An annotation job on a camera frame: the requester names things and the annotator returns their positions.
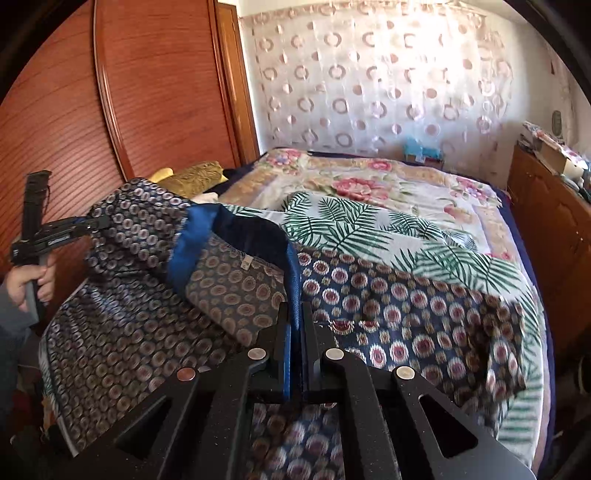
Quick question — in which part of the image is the gold patterned pillow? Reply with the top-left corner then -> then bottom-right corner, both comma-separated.
161,161 -> 230,199

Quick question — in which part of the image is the wooden sideboard cabinet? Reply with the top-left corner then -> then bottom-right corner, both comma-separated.
505,142 -> 591,361

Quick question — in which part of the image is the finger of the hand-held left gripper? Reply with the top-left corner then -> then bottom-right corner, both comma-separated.
79,214 -> 112,235

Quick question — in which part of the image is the sheer circle-patterned curtain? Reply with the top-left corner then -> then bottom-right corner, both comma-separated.
239,0 -> 516,161

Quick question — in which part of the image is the cardboard box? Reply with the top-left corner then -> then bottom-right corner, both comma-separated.
534,136 -> 588,179

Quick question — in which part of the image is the palm leaf printed sheet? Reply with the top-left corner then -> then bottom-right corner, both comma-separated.
221,191 -> 548,455

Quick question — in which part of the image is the teal tissue box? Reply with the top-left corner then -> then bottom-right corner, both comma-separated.
404,138 -> 445,168

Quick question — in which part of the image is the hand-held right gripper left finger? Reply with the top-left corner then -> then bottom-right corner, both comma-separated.
69,302 -> 294,480

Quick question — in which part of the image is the navy circle-patterned shirt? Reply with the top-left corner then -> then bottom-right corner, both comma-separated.
39,178 -> 528,480

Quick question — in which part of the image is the wooden louvred wardrobe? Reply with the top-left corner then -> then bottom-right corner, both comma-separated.
0,0 -> 260,296

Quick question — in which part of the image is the person's left forearm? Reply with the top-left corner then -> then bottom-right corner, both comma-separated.
0,281 -> 38,354

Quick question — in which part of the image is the person's left hand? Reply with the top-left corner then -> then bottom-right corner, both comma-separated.
4,253 -> 57,311

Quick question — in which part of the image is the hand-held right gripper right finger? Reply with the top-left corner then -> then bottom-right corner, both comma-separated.
300,302 -> 537,480

